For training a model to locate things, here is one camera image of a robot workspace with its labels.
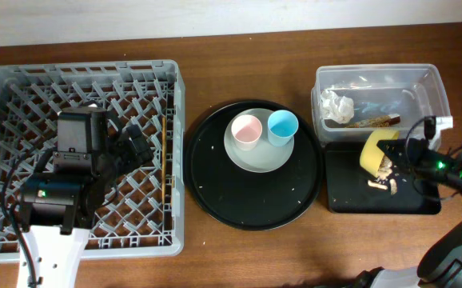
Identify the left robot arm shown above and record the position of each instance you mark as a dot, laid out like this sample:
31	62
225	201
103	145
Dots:
55	212

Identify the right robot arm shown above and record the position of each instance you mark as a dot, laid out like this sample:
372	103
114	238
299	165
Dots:
441	266

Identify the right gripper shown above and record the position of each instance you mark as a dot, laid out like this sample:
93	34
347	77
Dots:
413	150

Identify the black rectangular tray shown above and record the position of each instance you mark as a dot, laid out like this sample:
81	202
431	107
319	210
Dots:
348	190

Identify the yellow bowl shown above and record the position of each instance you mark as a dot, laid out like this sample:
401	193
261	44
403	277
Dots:
371	156

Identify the food scraps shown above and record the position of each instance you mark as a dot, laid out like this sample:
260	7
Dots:
385	179

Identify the round black tray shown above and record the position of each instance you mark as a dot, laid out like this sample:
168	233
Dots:
247	200

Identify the white napkin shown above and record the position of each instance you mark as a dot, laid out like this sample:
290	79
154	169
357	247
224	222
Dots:
339	109

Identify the wooden chopstick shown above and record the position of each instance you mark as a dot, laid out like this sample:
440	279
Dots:
163	160

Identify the grey dishwasher rack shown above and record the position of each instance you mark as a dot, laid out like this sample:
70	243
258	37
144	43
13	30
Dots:
135	224

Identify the gold snack wrapper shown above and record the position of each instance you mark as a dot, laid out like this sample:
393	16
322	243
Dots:
381	121

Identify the grey plate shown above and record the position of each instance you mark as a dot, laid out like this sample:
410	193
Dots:
264	157

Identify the pink cup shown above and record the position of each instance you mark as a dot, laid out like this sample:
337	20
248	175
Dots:
246	131

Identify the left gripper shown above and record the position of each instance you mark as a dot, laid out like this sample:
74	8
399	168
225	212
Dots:
136	141

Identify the clear plastic bin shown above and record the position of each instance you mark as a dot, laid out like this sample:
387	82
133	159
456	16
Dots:
410	91

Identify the blue cup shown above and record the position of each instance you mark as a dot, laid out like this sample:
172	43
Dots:
282	125

